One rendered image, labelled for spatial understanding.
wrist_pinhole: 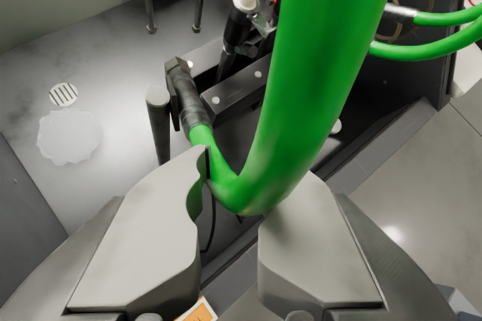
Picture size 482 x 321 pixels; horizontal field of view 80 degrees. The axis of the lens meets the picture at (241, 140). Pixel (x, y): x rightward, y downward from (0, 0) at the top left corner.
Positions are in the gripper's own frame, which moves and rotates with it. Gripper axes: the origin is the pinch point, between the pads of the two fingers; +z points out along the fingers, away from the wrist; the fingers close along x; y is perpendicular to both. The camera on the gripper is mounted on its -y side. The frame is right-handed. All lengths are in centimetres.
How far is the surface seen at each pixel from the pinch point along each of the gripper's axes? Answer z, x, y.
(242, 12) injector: 19.6, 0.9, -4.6
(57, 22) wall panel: 45, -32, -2
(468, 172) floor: 130, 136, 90
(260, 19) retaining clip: 19.8, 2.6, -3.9
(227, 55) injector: 25.9, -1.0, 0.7
